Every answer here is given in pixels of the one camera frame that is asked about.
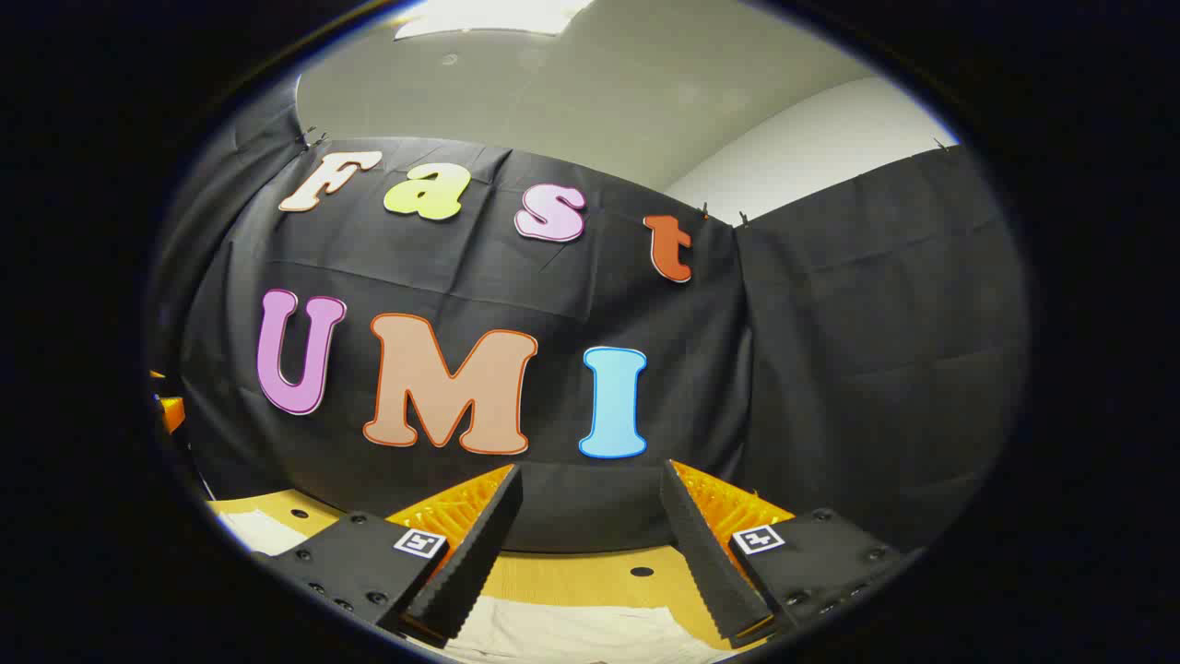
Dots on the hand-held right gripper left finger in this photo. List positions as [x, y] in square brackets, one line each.
[470, 563]

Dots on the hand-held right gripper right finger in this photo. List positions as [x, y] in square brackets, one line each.
[705, 563]

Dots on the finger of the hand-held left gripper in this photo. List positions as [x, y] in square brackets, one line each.
[171, 412]

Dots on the cream white jeans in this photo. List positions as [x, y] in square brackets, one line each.
[581, 636]

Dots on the black backdrop cloth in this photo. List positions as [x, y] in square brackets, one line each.
[830, 369]

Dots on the small black cloth clip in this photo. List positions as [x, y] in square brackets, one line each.
[312, 140]

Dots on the ceiling light panel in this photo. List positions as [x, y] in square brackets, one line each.
[489, 17]

